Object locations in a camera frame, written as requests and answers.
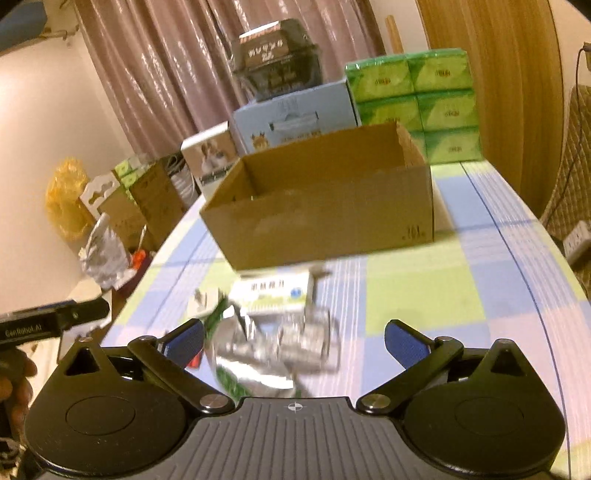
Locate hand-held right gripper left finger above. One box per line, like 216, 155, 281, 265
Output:
55, 318, 237, 416

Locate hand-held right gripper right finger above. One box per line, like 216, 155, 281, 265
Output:
355, 318, 540, 416

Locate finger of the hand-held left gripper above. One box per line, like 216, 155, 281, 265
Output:
55, 298, 111, 330

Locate white plug adapter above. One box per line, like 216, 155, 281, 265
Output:
193, 288, 228, 320

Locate silver foil pouch green label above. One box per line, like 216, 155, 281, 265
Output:
202, 295, 306, 400

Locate silver pill blister packs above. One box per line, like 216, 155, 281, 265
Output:
271, 308, 343, 376

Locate white green-striped medicine box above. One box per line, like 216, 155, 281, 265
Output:
228, 271, 315, 315

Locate cardboard box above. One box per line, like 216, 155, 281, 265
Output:
199, 121, 435, 271

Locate checked cloth desktop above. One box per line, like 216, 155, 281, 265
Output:
99, 159, 591, 480

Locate person's left hand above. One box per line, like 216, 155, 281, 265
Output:
0, 348, 38, 437

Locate crumpled clear plastic bag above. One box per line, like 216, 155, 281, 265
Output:
79, 213, 136, 289

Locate yellow plastic bag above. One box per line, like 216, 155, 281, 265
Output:
45, 158, 94, 241

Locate white cutout cardboard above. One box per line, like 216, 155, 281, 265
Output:
79, 173, 123, 216

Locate brown cardboard carton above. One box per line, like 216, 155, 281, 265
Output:
99, 161, 186, 251

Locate small green tissue packs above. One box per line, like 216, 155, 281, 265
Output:
113, 154, 154, 186

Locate white stacked containers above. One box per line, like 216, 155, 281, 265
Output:
166, 154, 195, 209

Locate white box with photo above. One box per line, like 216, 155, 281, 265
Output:
181, 129, 241, 195

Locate white power strip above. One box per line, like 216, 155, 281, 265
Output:
563, 222, 591, 262

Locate stack of green tissue packs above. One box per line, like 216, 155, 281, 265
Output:
345, 47, 481, 165

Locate chair with quilted cover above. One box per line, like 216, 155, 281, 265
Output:
539, 85, 591, 297

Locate light blue carton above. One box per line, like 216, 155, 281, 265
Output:
231, 78, 361, 154

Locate pink curtain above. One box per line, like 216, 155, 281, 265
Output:
74, 0, 385, 155

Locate wooden door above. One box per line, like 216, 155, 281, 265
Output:
416, 0, 565, 219

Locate black plastic food bowl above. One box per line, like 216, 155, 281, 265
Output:
232, 55, 322, 101
237, 19, 320, 66

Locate wooden stick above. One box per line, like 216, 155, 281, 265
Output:
385, 14, 403, 57

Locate charger plug with cable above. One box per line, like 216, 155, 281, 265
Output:
576, 41, 591, 95

